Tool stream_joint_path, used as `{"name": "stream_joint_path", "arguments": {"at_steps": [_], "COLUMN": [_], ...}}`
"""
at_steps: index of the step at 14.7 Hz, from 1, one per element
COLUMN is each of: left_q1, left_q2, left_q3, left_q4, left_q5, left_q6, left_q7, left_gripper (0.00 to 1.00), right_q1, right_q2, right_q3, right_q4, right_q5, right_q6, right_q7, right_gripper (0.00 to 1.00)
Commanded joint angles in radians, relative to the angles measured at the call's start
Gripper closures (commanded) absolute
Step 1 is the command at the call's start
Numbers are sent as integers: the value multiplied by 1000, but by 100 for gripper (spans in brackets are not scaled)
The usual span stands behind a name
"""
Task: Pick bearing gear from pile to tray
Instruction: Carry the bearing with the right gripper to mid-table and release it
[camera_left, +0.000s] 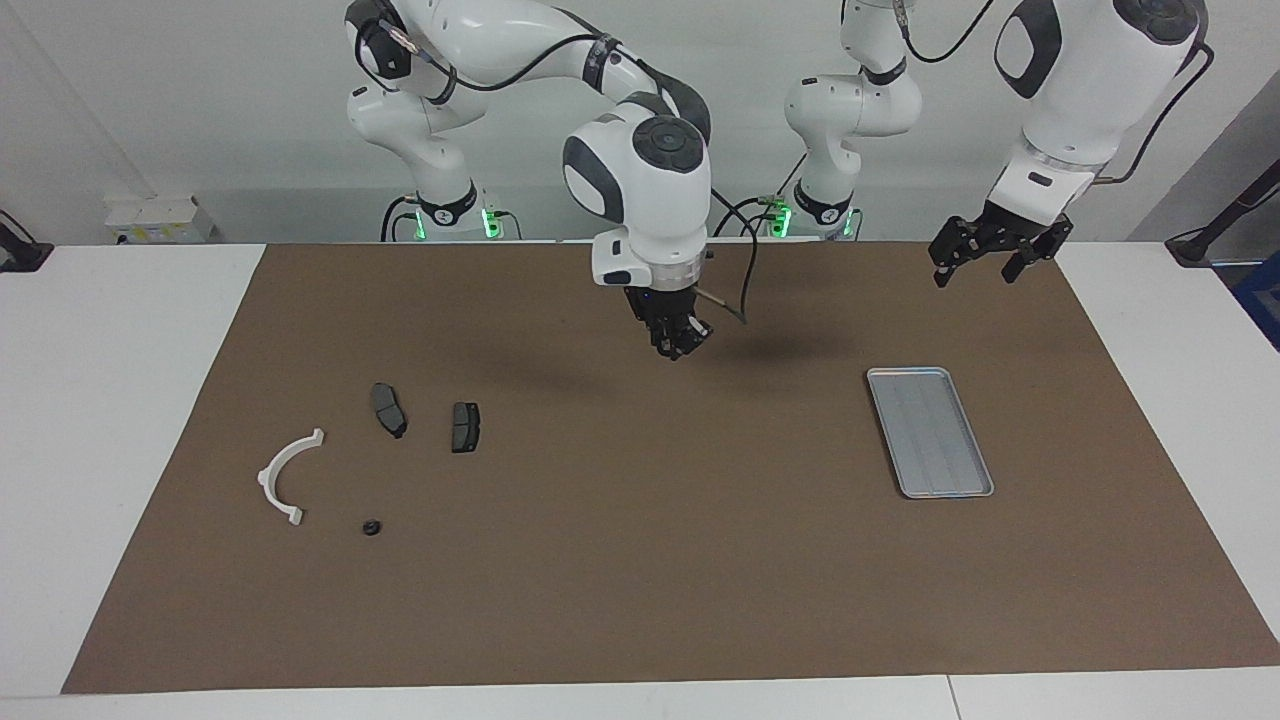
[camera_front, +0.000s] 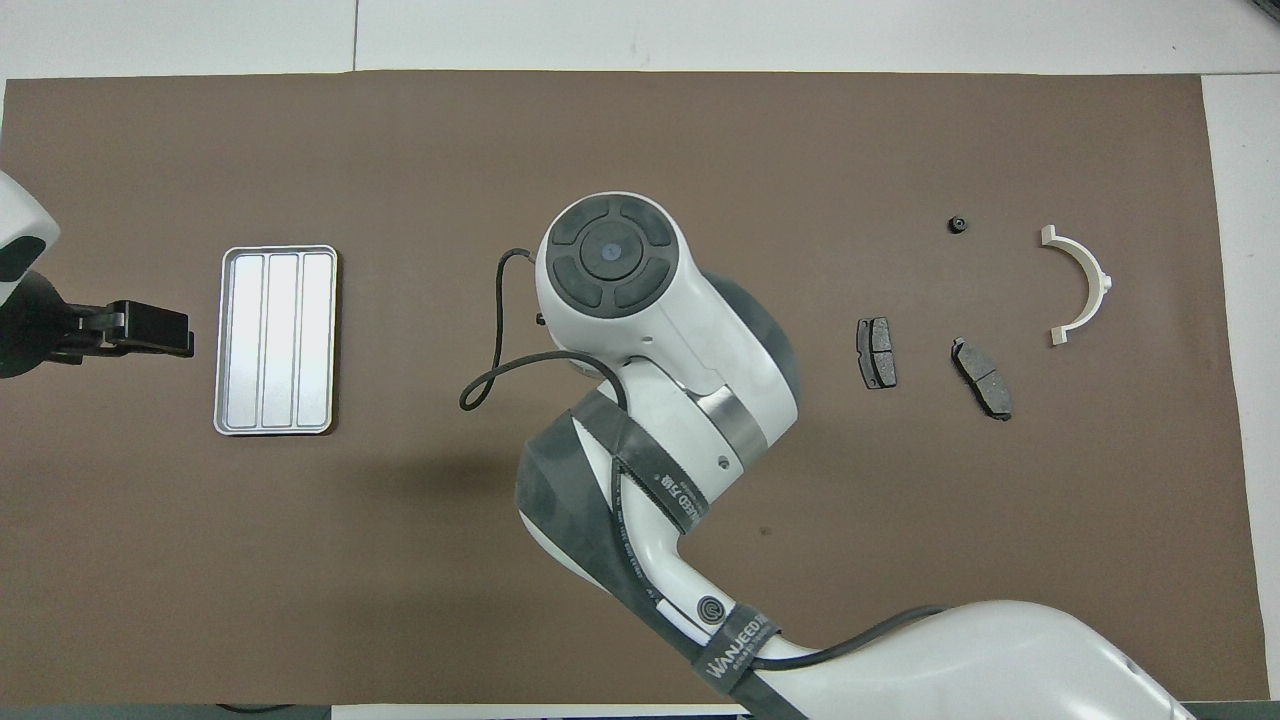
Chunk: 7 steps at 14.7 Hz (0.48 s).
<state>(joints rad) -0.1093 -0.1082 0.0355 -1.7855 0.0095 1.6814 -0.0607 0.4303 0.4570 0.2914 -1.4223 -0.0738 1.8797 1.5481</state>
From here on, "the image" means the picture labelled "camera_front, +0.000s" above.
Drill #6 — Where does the short dark grey brake pad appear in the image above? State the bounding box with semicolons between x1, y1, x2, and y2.
856;316;898;391

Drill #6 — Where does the long dark grey brake pad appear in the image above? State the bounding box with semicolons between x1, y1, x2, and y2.
950;337;1014;422

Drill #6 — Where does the white curved plastic bracket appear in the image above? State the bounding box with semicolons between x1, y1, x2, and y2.
1040;225;1113;347

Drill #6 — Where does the brown table mat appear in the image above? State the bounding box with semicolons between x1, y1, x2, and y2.
0;70;1269;706

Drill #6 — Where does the silver metal tray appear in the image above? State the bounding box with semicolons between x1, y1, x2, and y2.
213;245;339;437

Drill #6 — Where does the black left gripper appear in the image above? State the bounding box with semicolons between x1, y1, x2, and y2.
62;300;194;363

